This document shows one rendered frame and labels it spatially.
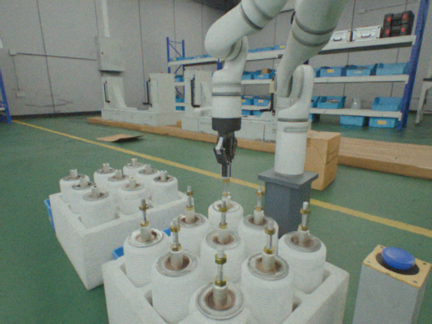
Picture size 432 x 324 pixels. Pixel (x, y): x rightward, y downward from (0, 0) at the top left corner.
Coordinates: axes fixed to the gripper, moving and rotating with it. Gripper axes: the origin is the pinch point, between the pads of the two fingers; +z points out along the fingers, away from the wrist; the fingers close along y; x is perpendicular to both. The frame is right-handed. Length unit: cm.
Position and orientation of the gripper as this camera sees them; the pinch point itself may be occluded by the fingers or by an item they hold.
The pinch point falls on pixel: (225, 170)
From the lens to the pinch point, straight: 69.4
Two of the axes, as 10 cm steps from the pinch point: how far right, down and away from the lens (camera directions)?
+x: -9.3, -0.9, 3.6
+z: 0.0, 9.7, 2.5
